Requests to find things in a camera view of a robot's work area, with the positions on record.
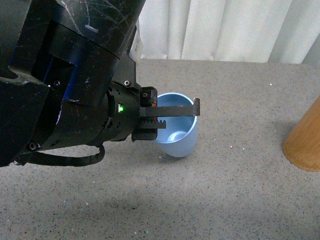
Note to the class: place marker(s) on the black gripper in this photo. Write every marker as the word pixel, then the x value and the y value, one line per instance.
pixel 129 109

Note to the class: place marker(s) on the blue plastic cup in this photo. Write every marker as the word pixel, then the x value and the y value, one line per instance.
pixel 179 138

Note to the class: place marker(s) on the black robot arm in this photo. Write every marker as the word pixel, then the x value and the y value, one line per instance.
pixel 68 82

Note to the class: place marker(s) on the bamboo wooden chopstick holder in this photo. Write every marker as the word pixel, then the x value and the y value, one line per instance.
pixel 302 145

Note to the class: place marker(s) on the white pleated curtain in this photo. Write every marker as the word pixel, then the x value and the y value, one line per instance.
pixel 260 31

